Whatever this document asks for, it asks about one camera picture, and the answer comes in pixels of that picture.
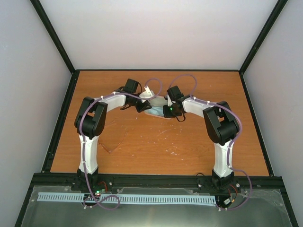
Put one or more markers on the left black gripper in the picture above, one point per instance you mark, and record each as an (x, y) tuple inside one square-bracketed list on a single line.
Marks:
[(142, 107)]

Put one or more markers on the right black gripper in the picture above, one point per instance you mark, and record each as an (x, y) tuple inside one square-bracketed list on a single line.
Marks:
[(167, 115)]

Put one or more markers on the light blue cleaning cloth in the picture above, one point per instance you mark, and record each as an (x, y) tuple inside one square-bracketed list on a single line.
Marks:
[(156, 110)]

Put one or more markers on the pink glasses case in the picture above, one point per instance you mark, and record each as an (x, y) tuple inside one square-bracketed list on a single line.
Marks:
[(158, 101)]

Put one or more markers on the transparent orange sunglasses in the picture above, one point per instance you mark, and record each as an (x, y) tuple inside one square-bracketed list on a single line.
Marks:
[(113, 135)]

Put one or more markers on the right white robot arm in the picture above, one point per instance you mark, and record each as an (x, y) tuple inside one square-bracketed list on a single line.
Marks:
[(222, 127)]

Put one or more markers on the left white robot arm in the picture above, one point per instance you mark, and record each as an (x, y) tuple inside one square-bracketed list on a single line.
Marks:
[(90, 123)]

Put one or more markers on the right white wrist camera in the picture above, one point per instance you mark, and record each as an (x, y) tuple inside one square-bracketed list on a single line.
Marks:
[(170, 103)]

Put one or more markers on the black aluminium frame rail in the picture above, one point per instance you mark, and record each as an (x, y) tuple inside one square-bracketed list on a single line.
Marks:
[(197, 183)]

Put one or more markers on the light blue slotted cable duct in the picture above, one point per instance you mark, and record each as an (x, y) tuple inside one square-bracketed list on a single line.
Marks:
[(135, 199)]

